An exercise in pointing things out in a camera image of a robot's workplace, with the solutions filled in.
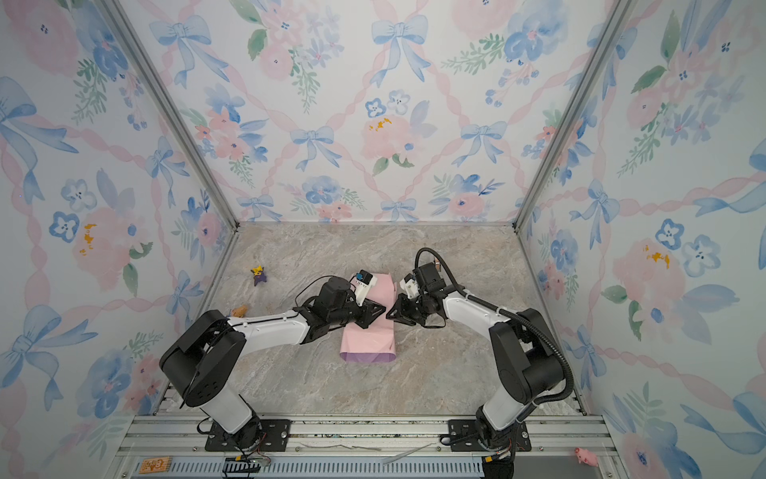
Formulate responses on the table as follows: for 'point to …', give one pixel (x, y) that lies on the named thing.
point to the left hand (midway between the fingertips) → (386, 307)
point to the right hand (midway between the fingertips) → (390, 316)
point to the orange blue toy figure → (239, 311)
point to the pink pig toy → (583, 455)
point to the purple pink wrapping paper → (377, 342)
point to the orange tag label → (152, 465)
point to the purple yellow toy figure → (258, 274)
